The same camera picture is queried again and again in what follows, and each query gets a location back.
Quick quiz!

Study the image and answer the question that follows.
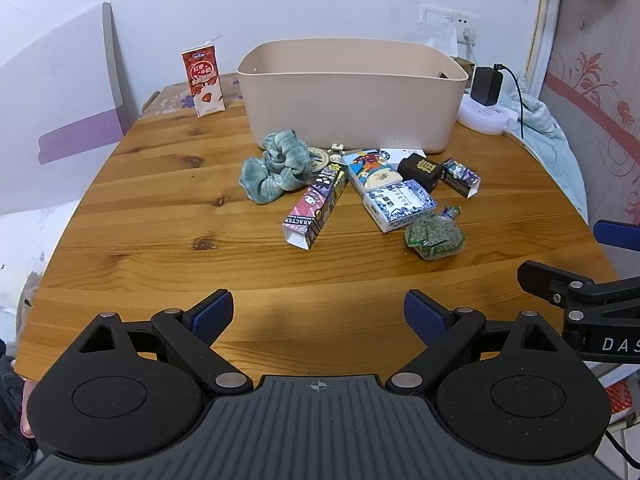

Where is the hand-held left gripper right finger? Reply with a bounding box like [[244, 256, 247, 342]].
[[386, 289, 566, 396]]

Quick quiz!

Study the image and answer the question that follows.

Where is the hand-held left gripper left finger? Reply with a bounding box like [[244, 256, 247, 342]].
[[74, 289, 254, 396]]

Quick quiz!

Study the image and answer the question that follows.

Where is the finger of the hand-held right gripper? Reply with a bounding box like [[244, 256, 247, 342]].
[[517, 260, 640, 334], [594, 219, 640, 252]]

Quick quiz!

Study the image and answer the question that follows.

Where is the blue and white patterned box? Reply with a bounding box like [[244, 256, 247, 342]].
[[362, 178, 438, 234]]

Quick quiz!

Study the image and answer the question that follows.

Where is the small purple box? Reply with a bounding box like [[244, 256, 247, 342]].
[[441, 158, 482, 199]]

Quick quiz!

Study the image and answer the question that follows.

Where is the beige plastic storage bin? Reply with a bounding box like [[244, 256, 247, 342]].
[[236, 39, 470, 155]]

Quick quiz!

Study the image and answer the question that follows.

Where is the green candy bag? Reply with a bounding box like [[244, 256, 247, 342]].
[[404, 204, 467, 262]]

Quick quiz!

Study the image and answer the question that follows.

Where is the light blue blanket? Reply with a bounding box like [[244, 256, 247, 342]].
[[500, 72, 588, 221]]

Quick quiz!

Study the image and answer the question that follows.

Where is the small black box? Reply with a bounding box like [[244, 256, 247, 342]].
[[397, 154, 444, 193]]

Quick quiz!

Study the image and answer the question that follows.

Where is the long purple cartoon box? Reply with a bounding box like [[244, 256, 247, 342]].
[[282, 162, 350, 251]]

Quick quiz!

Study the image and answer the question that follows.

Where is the colourful blue orange box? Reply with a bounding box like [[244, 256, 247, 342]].
[[342, 149, 403, 196]]

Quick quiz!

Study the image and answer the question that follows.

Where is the green plaid scrunchie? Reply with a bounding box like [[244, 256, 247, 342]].
[[240, 130, 313, 205]]

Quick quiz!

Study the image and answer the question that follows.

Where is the flat white card box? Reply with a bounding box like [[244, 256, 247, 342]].
[[379, 147, 427, 160]]

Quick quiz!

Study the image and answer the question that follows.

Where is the white power strip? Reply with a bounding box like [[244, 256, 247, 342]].
[[457, 91, 511, 136]]

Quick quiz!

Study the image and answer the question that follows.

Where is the beige tape roll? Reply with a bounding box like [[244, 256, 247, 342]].
[[305, 146, 331, 171]]

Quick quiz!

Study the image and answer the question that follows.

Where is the white patterned cloth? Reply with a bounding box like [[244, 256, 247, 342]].
[[0, 200, 81, 341]]

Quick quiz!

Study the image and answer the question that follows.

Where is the black charger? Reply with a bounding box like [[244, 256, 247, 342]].
[[471, 66, 505, 107]]

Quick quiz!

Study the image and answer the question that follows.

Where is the person's dark fleece clothing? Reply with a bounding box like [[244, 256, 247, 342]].
[[0, 340, 36, 480]]

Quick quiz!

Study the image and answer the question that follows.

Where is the olive cardboard box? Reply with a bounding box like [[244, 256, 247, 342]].
[[449, 55, 476, 78]]

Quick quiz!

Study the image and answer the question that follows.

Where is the red milk carton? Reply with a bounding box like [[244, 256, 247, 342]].
[[181, 35, 226, 118]]

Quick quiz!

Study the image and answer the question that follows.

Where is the white and purple board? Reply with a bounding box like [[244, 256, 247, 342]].
[[0, 2, 126, 216]]

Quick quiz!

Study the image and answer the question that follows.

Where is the thin black cable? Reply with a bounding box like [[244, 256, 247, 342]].
[[604, 430, 640, 477]]

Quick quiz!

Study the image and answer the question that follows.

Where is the floral panel with white frame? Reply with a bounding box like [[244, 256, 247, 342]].
[[525, 0, 640, 271]]

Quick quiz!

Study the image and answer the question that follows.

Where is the black charger cable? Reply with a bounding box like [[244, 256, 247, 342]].
[[492, 63, 526, 138]]

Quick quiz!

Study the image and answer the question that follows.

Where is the white wall socket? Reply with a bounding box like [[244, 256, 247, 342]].
[[452, 9, 482, 46]]

